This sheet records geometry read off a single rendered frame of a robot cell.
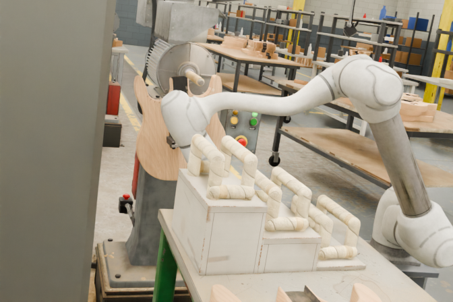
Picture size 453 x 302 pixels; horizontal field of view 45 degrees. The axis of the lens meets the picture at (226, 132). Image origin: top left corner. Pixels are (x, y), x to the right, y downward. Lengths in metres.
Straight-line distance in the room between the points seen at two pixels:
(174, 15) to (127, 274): 1.24
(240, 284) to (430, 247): 0.84
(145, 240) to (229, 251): 1.39
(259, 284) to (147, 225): 1.38
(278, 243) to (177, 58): 1.15
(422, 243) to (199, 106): 0.87
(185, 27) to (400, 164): 0.87
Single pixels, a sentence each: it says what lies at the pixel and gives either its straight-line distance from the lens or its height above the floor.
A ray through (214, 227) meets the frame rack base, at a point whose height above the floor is 1.05.
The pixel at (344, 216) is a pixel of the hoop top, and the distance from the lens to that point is 1.52.
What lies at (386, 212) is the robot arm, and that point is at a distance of 2.15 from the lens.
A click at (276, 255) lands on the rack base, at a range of 1.37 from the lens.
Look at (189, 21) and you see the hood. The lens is 2.00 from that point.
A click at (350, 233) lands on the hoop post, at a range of 1.50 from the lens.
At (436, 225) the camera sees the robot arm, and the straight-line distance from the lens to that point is 1.97.
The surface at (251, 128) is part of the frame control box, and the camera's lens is 2.42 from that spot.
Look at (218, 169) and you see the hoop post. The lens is 1.26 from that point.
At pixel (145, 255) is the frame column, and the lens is 2.70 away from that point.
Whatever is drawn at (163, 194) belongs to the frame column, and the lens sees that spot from 2.60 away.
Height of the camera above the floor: 1.53
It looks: 13 degrees down
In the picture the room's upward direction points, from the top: 8 degrees clockwise
